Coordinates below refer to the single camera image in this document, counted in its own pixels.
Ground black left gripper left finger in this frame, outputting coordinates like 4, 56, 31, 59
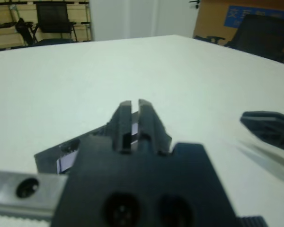
110, 100, 133, 153

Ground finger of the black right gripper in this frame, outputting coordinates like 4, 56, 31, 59
243, 110, 284, 124
240, 114, 284, 155

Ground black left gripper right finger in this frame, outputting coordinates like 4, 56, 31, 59
137, 98, 173, 157

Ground black box lid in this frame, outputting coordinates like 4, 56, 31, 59
34, 111, 173, 176

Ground brown cardboard box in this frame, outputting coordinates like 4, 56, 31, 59
193, 0, 284, 67

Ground black armrest office chair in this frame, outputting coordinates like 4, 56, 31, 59
194, 14, 284, 64

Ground blue printed label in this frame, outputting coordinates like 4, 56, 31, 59
223, 5, 284, 28

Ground black mesh chair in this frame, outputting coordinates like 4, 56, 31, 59
35, 2, 77, 44

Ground stacked wooden crates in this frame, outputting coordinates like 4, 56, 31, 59
0, 0, 93, 48

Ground black door handle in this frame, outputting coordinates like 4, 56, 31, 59
188, 0, 201, 10

